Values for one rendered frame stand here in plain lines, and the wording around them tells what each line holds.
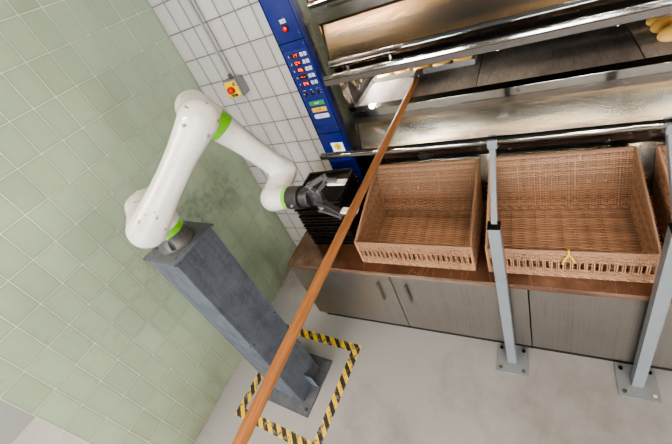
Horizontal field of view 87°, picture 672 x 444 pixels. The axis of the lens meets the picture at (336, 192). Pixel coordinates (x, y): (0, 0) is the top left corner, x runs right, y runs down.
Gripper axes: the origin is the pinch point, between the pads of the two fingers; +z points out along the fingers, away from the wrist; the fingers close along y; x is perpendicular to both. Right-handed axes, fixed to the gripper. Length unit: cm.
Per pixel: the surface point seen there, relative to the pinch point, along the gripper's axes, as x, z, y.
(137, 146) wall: -11, -116, -26
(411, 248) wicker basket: -19, 7, 48
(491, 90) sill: -69, 41, 1
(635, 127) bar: -32, 84, 2
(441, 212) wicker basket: -55, 12, 60
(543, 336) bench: -14, 58, 98
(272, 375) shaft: 63, 5, -1
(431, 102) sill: -68, 16, 2
